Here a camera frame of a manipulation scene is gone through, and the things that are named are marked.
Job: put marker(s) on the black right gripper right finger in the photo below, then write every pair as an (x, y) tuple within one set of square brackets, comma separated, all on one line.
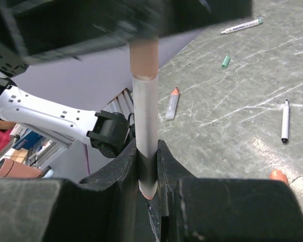
[(170, 172)]

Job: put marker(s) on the white marker with pink end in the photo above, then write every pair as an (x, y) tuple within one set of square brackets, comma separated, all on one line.
[(145, 97)]

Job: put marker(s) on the green marker cap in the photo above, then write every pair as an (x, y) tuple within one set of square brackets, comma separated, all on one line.
[(225, 62)]

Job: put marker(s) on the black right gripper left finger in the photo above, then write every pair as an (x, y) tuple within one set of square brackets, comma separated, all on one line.
[(113, 207)]

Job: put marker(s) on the grey marker with orange tip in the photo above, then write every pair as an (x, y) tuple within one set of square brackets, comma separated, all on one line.
[(171, 109)]

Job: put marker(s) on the white marker with black tip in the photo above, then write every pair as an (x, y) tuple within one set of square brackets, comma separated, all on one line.
[(285, 122)]

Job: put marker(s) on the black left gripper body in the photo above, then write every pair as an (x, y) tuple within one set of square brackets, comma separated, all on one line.
[(33, 32)]

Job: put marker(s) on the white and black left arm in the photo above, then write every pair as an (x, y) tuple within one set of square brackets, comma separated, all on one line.
[(107, 132)]

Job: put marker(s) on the pink marker cap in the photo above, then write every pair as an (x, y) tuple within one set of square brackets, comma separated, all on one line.
[(144, 58)]

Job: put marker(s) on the white marker with green end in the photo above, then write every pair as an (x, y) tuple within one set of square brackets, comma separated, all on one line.
[(243, 26)]

